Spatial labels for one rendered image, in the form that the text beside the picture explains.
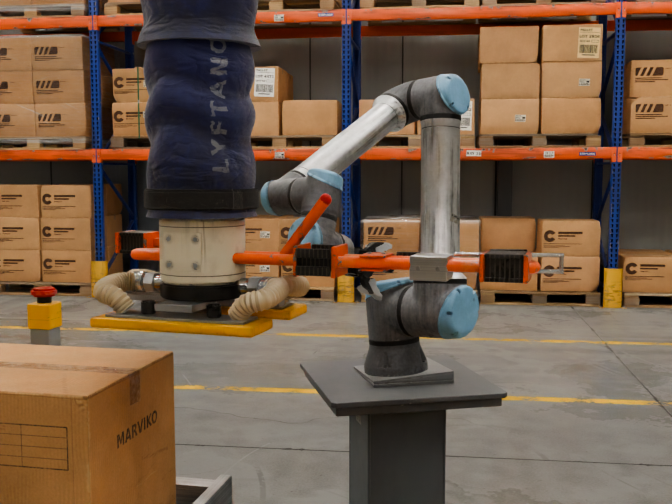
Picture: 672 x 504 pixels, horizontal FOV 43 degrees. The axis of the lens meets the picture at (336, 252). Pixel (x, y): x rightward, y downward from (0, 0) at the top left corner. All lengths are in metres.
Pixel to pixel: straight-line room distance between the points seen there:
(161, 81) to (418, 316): 1.07
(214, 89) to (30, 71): 8.28
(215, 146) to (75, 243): 8.12
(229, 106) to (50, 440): 0.71
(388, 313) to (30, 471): 1.13
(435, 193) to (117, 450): 1.12
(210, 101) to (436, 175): 0.93
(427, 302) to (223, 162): 0.92
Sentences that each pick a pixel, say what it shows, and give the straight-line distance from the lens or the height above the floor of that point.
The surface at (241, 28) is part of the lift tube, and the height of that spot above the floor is 1.63.
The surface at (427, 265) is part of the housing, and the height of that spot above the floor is 1.19.
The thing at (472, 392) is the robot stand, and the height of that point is 0.75.
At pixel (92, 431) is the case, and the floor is 0.88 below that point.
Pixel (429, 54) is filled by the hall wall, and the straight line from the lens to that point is 10.17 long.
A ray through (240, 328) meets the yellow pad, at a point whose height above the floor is 1.08.
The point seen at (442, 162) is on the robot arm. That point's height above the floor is 1.38.
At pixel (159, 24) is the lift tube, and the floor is 1.63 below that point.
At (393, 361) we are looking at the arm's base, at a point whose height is 0.81.
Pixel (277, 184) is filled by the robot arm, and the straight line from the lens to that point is 2.12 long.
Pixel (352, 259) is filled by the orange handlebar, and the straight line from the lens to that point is 1.56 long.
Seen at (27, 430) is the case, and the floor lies 0.88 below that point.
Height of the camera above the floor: 1.36
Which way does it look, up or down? 5 degrees down
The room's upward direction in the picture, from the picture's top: straight up
